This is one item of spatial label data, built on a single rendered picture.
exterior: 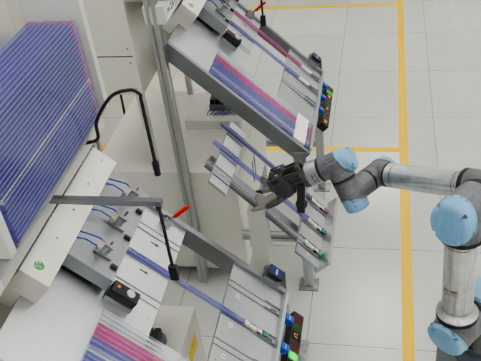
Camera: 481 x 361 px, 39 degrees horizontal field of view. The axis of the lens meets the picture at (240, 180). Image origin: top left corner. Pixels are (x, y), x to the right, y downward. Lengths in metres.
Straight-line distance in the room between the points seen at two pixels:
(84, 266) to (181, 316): 0.65
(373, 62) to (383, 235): 1.83
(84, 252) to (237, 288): 0.53
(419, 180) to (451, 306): 0.36
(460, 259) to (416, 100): 2.73
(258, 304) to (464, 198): 0.70
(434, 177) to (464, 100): 2.59
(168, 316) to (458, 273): 0.96
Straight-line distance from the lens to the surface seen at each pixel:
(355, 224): 3.51
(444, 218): 1.77
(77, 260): 1.73
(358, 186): 2.04
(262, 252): 2.43
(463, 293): 1.95
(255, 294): 2.10
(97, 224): 1.82
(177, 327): 2.27
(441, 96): 4.57
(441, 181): 1.95
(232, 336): 1.96
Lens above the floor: 2.29
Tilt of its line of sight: 36 degrees down
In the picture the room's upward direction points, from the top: 8 degrees counter-clockwise
